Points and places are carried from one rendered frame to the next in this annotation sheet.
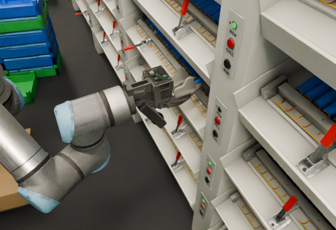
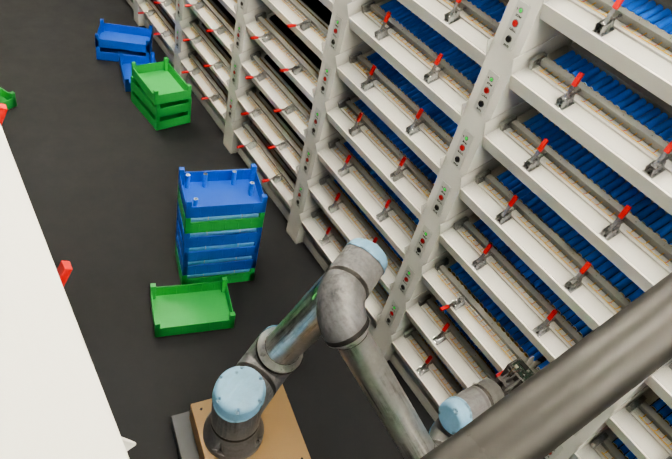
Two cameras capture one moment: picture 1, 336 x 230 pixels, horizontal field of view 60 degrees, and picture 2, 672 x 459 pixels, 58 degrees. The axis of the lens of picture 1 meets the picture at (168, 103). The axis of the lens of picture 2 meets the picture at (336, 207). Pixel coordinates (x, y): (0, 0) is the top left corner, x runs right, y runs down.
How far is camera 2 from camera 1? 1.32 m
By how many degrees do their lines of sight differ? 13
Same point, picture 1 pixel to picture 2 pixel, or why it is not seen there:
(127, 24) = (426, 269)
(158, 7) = (504, 290)
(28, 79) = (212, 288)
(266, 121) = (632, 430)
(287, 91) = (647, 409)
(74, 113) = (471, 411)
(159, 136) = (438, 392)
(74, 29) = not seen: hidden behind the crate
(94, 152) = not seen: hidden behind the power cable
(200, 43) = (562, 346)
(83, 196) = not seen: outside the picture
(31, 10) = (256, 208)
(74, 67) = (269, 268)
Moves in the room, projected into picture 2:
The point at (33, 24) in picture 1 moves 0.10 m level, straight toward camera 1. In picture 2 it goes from (251, 222) to (263, 239)
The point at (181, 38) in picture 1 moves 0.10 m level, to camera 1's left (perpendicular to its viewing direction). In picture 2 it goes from (541, 336) to (508, 335)
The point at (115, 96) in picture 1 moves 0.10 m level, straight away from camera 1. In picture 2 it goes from (496, 393) to (477, 361)
